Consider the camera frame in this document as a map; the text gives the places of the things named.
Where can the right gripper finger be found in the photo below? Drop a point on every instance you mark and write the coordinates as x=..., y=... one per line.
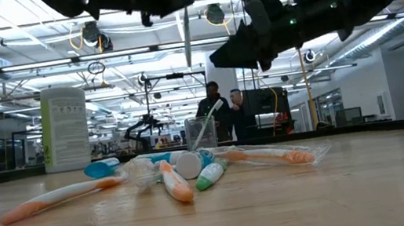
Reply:
x=247, y=41
x=253, y=58

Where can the green white toothbrush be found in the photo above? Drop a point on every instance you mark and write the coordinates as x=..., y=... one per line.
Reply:
x=186, y=32
x=208, y=175
x=217, y=105

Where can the orange white toothbrush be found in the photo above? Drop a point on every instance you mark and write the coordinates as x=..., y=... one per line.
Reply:
x=176, y=184
x=59, y=194

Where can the background black robot arm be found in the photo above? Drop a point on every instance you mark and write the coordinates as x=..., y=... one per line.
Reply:
x=144, y=125

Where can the black cabinet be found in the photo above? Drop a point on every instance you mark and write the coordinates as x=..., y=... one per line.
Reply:
x=263, y=100

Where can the person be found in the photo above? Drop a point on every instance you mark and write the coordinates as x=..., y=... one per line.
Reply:
x=242, y=119
x=211, y=111

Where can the clear acrylic organizer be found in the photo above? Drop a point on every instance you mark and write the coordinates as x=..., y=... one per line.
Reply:
x=211, y=135

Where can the white wipes canister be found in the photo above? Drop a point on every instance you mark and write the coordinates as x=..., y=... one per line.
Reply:
x=65, y=128

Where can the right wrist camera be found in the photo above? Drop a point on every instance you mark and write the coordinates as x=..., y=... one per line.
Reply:
x=258, y=6

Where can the black aluminium table frame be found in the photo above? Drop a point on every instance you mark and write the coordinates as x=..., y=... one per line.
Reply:
x=347, y=130

